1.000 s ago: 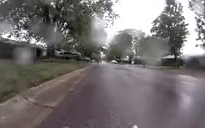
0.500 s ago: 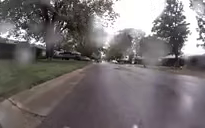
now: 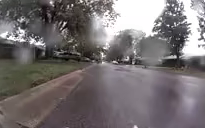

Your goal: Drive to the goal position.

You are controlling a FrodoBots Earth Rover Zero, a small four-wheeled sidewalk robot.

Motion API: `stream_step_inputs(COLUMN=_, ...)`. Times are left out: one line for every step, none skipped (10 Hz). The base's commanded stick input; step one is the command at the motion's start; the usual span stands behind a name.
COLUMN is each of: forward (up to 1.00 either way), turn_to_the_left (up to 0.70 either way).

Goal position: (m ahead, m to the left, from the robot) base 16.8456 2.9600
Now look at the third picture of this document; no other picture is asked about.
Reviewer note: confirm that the tall dark tree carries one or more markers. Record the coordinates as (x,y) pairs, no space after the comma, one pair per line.
(172,26)

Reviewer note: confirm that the grass lawn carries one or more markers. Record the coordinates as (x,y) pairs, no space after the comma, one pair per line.
(16,75)

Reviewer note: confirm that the large spreading tree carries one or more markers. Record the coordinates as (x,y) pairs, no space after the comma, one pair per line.
(50,45)

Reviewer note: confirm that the group of pale trees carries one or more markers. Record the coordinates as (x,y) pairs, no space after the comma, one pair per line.
(125,45)

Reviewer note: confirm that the white car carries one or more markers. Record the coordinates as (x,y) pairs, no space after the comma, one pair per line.
(115,62)

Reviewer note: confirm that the wet grey asphalt road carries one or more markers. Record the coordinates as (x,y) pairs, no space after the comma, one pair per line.
(123,100)

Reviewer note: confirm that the parked vehicle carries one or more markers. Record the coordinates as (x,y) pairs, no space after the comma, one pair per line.
(68,55)
(86,59)

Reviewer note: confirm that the concrete kerb strip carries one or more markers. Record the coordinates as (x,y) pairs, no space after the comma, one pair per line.
(33,101)

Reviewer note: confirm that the low dark house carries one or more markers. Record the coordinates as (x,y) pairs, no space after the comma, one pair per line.
(3,50)

